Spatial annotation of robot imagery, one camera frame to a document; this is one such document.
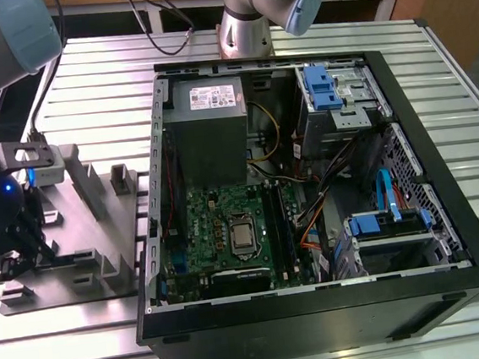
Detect black cable with connector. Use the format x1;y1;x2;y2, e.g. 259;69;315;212
122;0;198;60

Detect metal socket cover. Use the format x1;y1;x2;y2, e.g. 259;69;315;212
225;212;263;261

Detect black camera cable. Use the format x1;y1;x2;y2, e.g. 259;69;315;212
14;0;78;144

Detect silver drive cage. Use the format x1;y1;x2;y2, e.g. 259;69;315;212
291;57;395;160

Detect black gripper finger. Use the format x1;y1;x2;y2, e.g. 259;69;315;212
10;187;58;272
0;247;37;284

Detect silver CPU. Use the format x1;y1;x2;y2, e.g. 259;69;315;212
231;222;256;252

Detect black RAM slot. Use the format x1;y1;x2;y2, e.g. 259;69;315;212
263;180;285;283
269;179;291;281

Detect black PC case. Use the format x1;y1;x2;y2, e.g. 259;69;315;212
109;31;479;359

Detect yellow black wire loop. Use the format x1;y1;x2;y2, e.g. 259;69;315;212
241;98;286;165

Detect grey power supply unit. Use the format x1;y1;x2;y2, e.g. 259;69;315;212
158;73;254;194

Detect blue disk carrier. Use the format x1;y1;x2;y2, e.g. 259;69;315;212
350;206;433;240

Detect black graphics card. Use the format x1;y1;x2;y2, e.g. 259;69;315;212
199;264;273;299

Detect green motherboard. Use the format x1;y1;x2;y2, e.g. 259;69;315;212
150;176;318;302

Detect orange yellow power wires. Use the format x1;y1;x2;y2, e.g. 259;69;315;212
246;154;324;189

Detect red orange power wire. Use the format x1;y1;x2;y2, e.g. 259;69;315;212
395;182;418;213

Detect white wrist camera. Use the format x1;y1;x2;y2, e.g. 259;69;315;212
14;143;68;188

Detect grey parts rack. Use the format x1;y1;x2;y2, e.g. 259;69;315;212
0;137;153;317

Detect blue data wire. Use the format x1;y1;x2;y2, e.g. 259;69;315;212
373;166;404;223

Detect silver disk bay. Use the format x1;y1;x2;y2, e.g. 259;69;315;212
331;204;465;280

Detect black cable bundle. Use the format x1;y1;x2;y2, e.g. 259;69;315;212
286;134;380;228

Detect blue plastic drive latch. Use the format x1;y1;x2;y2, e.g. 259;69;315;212
302;62;346;112

